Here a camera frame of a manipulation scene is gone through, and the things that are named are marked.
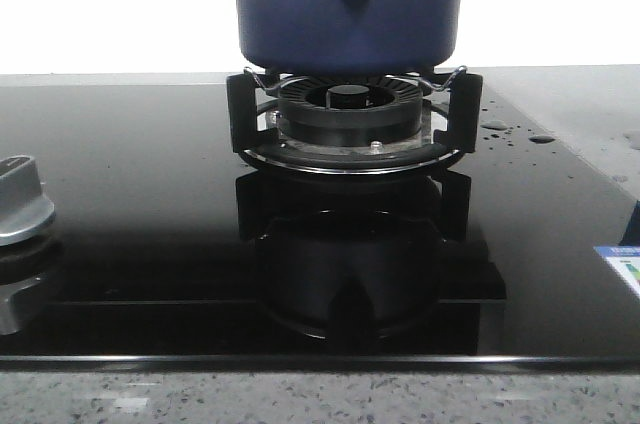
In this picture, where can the dark blue cooking pot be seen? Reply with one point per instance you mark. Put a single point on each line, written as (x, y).
(347, 37)

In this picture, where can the black pot support grate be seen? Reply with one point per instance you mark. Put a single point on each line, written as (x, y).
(452, 103)

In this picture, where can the black gas burner head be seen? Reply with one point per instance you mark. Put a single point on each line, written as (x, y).
(360, 117)

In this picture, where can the black glass gas cooktop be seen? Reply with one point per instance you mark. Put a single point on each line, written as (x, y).
(169, 253)

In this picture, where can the silver stove control knob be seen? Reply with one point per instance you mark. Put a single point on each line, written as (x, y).
(25, 209)

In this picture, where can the blue energy label sticker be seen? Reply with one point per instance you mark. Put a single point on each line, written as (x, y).
(624, 261)

